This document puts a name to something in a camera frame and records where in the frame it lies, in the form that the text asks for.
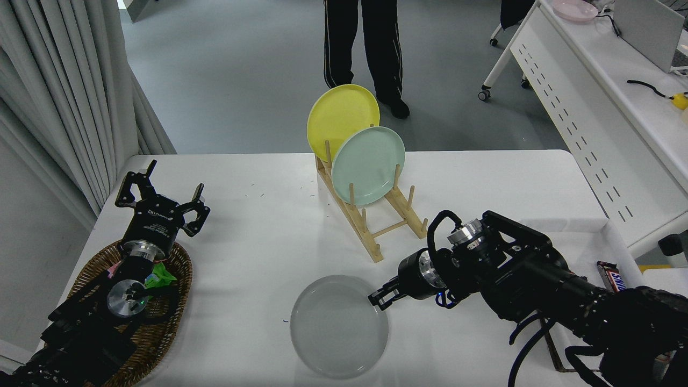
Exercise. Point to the grey curtain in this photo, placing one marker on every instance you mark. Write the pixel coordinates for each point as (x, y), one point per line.
(59, 97)

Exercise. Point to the yellow plate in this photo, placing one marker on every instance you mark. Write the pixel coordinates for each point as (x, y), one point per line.
(338, 115)

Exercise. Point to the green wrapper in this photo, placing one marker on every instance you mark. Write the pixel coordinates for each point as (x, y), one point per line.
(161, 275)

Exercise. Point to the brown wicker basket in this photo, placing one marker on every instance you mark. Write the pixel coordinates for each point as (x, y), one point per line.
(161, 322)

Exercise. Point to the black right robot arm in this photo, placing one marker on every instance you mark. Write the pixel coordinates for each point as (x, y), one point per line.
(537, 279)

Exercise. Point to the white foam tray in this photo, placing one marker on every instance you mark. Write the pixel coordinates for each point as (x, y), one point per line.
(591, 244)

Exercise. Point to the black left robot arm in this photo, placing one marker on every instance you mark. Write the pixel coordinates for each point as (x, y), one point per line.
(80, 338)

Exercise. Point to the grey laptop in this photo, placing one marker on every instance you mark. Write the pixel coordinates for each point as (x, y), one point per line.
(647, 29)

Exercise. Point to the wooden plate rack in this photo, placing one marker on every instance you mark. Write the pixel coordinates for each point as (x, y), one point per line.
(365, 236)

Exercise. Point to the pale green plate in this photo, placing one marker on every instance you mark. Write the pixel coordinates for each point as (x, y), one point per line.
(368, 164)

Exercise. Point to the black cylindrical object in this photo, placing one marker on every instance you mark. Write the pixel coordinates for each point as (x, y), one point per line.
(674, 250)

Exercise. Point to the Snickers bar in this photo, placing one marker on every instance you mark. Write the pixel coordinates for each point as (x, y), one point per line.
(613, 277)

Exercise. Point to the pink plate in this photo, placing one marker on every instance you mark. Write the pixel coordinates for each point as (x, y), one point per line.
(575, 9)

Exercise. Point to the grey plate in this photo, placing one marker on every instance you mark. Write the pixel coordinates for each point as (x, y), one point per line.
(336, 328)

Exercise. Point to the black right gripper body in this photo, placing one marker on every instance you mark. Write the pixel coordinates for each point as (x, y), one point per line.
(411, 277)

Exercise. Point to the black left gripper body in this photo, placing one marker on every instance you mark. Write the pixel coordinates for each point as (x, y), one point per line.
(156, 223)

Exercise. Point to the pink wrapper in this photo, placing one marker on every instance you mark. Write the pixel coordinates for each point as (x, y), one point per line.
(114, 270)

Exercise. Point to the white desk on wheels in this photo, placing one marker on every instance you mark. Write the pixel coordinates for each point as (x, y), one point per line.
(591, 48)

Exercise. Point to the yellow object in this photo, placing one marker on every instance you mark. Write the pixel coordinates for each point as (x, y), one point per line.
(680, 101)

